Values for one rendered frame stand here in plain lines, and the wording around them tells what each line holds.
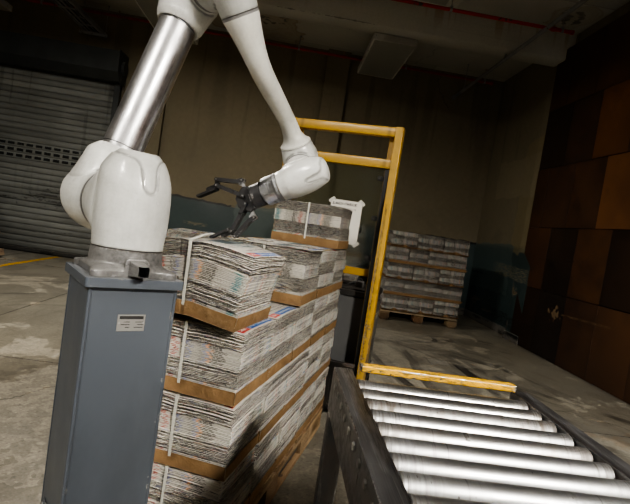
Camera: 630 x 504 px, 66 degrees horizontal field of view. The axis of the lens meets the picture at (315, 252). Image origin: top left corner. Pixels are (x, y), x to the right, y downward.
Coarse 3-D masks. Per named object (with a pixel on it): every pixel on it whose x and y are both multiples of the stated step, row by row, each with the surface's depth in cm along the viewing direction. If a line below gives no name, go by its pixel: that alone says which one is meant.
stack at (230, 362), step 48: (192, 336) 145; (240, 336) 140; (288, 336) 190; (240, 384) 144; (288, 384) 198; (192, 432) 146; (240, 432) 150; (288, 432) 215; (192, 480) 146; (240, 480) 160
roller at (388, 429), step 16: (384, 432) 94; (400, 432) 95; (416, 432) 95; (432, 432) 96; (448, 432) 97; (464, 432) 98; (496, 448) 96; (512, 448) 96; (528, 448) 97; (544, 448) 97; (560, 448) 98; (576, 448) 99
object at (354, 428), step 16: (336, 368) 129; (336, 384) 122; (352, 384) 118; (336, 400) 118; (352, 400) 106; (336, 416) 114; (352, 416) 97; (368, 416) 98; (336, 432) 111; (352, 432) 93; (368, 432) 90; (336, 448) 108; (352, 448) 89; (368, 448) 84; (384, 448) 85; (352, 464) 89; (368, 464) 78; (384, 464) 79; (352, 480) 87; (368, 480) 75; (384, 480) 74; (400, 480) 74; (352, 496) 85; (368, 496) 74; (384, 496) 69; (400, 496) 70
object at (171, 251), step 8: (168, 240) 143; (176, 240) 142; (168, 248) 143; (176, 248) 142; (168, 256) 143; (176, 256) 142; (168, 264) 143; (176, 264) 142; (176, 272) 142; (176, 296) 143
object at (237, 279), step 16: (208, 256) 140; (224, 256) 139; (240, 256) 137; (256, 256) 139; (272, 256) 150; (208, 272) 140; (224, 272) 138; (240, 272) 138; (256, 272) 141; (272, 272) 157; (208, 288) 139; (224, 288) 138; (240, 288) 137; (256, 288) 147; (272, 288) 162; (208, 304) 140; (224, 304) 138; (240, 304) 138; (256, 304) 151
